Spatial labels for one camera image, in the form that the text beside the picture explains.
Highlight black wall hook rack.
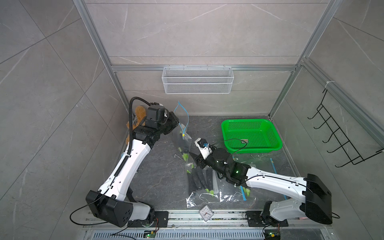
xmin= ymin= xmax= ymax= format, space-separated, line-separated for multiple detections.
xmin=307 ymin=90 xmax=384 ymax=168

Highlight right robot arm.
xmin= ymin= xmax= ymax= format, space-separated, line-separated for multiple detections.
xmin=191 ymin=147 xmax=339 ymax=226

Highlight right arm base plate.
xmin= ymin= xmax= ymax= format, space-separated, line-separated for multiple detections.
xmin=245 ymin=211 xmax=289 ymax=227

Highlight clear zip-top bag blue zipper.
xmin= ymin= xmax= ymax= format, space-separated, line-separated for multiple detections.
xmin=240 ymin=158 xmax=293 ymax=201

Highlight white wire wall basket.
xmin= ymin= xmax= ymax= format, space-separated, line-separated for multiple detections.
xmin=162 ymin=67 xmax=234 ymax=95

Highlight brown teddy bear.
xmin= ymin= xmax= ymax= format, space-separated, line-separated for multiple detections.
xmin=133 ymin=106 xmax=147 ymax=129

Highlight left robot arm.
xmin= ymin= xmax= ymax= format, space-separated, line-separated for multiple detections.
xmin=85 ymin=97 xmax=180 ymax=227

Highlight green plastic basket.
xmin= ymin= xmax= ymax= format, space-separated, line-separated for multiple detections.
xmin=221 ymin=119 xmax=283 ymax=154

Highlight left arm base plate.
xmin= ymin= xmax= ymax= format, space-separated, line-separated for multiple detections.
xmin=127 ymin=211 xmax=169 ymax=228

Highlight small white clock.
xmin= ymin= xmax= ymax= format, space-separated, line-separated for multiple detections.
xmin=199 ymin=205 xmax=214 ymax=222

